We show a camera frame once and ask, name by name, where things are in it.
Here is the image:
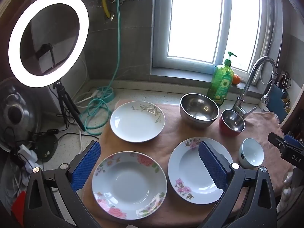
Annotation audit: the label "white plate green leaf print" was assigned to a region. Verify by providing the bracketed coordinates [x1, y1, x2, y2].
[110, 101, 165, 143]

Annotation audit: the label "person's right hand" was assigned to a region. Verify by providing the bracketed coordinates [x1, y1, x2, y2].
[278, 170, 295, 215]

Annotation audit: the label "chrome kitchen faucet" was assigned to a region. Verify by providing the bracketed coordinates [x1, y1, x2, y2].
[231, 56, 278, 121]

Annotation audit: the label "small pale blue bowl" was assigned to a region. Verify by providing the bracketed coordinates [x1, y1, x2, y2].
[239, 138, 264, 169]

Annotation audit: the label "black scissors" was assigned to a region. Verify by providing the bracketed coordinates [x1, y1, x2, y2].
[281, 72, 292, 90]

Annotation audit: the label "teal round cable reel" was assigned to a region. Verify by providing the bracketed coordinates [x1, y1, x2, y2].
[96, 87, 114, 104]

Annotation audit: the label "blue utensil holder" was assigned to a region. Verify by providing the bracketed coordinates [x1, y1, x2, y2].
[268, 82, 292, 124]

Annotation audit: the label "red flat object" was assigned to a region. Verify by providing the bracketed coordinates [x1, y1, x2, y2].
[11, 191, 26, 227]

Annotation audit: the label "small red steel bowl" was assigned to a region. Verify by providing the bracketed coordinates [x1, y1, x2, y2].
[218, 109, 245, 137]

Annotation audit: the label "white plate pink sprig print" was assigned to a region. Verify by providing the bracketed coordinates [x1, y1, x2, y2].
[168, 137, 234, 205]

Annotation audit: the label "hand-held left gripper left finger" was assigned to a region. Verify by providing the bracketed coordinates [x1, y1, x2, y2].
[24, 141, 102, 228]

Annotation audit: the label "yellow hose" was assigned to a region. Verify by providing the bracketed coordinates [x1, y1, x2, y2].
[102, 0, 114, 19]

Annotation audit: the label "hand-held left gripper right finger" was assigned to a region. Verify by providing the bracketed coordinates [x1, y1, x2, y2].
[198, 141, 278, 228]

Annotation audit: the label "teal power cable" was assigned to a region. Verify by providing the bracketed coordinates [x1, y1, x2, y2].
[79, 0, 123, 136]

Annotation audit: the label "white plate pink rose print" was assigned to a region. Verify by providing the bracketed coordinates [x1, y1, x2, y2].
[92, 151, 167, 220]

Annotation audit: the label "window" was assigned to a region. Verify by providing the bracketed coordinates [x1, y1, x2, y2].
[152, 0, 283, 86]

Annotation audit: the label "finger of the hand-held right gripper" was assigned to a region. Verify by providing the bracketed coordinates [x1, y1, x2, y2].
[268, 132, 304, 171]
[284, 131, 304, 150]

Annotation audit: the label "ring light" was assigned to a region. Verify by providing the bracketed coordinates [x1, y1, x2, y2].
[8, 3, 89, 87]

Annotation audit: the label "white charger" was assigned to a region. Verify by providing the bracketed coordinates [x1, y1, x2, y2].
[19, 144, 38, 170]

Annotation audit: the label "large stainless steel bowl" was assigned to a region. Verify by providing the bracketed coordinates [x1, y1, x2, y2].
[179, 93, 219, 130]

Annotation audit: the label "pink towel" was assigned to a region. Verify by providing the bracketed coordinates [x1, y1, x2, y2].
[100, 100, 294, 228]

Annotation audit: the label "green dish soap bottle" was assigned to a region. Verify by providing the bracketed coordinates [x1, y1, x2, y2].
[207, 51, 237, 107]

